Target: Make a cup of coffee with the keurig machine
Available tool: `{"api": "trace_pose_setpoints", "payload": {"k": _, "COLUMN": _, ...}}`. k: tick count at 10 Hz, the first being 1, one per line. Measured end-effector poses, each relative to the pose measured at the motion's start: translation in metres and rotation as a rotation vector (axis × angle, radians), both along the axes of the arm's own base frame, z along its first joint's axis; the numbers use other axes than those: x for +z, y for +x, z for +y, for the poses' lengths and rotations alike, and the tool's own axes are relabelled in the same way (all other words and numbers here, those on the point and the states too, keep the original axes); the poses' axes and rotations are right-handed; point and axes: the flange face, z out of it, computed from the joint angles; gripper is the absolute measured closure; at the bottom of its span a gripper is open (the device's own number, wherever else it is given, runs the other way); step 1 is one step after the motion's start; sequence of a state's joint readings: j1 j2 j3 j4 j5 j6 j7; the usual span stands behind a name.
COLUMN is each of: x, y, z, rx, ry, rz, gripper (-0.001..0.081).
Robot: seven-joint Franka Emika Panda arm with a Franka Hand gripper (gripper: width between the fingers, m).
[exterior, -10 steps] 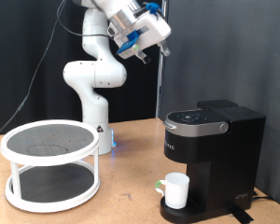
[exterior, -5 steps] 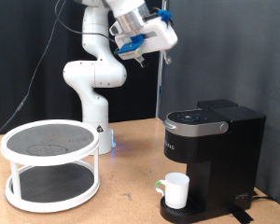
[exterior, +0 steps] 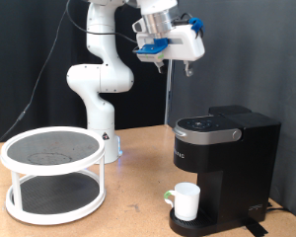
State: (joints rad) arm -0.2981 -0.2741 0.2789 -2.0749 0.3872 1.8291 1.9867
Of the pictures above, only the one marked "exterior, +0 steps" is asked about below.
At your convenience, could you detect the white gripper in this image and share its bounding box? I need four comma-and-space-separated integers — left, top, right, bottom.
136, 24, 206, 78

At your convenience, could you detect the black Keurig coffee machine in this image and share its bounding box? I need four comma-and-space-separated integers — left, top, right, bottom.
169, 105, 282, 237

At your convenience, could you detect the white mug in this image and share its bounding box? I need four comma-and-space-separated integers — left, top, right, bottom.
163, 182, 201, 222

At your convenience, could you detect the vertical metal pole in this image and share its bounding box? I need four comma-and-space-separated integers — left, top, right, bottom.
164, 58, 175, 126

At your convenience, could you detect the white two-tier turntable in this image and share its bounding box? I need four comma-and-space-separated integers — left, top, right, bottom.
0, 125, 107, 226

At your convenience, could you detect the black tape strip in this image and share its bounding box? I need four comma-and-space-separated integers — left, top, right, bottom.
245, 221, 269, 237

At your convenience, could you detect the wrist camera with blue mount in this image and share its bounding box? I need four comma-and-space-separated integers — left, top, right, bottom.
132, 38, 171, 63

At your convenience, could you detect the blue cable clip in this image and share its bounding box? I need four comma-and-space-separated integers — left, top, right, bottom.
187, 17, 205, 35

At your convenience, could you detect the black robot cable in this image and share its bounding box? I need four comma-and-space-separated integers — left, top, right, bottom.
0, 0, 139, 154

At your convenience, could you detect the black power cord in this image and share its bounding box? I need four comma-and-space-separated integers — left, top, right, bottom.
265, 200, 291, 214

